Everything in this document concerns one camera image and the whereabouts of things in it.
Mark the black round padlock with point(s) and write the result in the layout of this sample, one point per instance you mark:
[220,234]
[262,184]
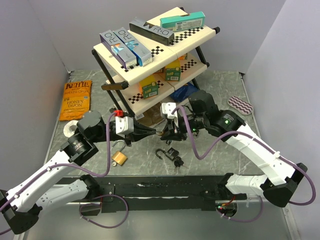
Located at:
[170,154]

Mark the purple R+O box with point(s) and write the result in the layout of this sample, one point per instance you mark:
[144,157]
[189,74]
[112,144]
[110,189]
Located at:
[118,49]

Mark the black-headed key bunch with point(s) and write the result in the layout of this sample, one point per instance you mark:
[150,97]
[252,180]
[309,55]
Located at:
[178,162]

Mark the purple wavy sponge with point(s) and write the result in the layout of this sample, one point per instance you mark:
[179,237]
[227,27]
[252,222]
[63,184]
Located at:
[241,106]

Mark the green yellow box front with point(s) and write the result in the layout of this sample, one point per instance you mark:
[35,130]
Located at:
[148,87]

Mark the brown packaged item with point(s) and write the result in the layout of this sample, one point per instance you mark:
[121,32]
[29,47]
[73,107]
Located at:
[151,117]

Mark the blue R+O box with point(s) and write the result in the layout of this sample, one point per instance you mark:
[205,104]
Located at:
[143,55]

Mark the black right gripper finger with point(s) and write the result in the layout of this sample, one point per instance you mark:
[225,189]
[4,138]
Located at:
[180,135]
[168,133]

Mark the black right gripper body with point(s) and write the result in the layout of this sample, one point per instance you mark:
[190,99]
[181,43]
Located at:
[196,122]

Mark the dark grey R+O box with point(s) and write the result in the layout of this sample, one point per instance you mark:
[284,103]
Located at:
[153,32]

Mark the white tape roll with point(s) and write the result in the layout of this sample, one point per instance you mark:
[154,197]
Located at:
[70,128]

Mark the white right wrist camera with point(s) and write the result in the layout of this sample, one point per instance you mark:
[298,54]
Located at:
[167,110]

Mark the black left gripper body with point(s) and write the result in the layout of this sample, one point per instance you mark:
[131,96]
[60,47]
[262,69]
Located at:
[116,137]

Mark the orange Kettle chips bag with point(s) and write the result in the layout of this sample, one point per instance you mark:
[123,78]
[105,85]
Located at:
[76,100]

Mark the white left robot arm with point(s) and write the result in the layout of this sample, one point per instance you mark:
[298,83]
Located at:
[63,179]

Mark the teal toothpaste box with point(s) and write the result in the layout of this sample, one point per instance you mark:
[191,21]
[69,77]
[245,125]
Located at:
[179,23]

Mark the cream three-tier shelf rack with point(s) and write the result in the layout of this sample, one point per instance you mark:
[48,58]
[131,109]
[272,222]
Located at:
[130,99]

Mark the blue snack bag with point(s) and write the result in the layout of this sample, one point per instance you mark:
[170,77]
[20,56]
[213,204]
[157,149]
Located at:
[183,92]

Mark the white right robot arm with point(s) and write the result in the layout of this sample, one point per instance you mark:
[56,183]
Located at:
[280,177]

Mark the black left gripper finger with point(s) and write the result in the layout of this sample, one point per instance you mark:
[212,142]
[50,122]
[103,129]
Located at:
[140,129]
[135,137]

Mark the large brass padlock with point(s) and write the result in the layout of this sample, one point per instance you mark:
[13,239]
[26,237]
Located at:
[118,158]

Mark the green yellow box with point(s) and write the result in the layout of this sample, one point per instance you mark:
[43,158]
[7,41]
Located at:
[172,71]
[148,87]

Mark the green yellow box rear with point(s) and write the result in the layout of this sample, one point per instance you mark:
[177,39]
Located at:
[172,71]

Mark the brown wooden-handled tool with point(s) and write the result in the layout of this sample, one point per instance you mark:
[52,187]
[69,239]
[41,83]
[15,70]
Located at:
[115,86]

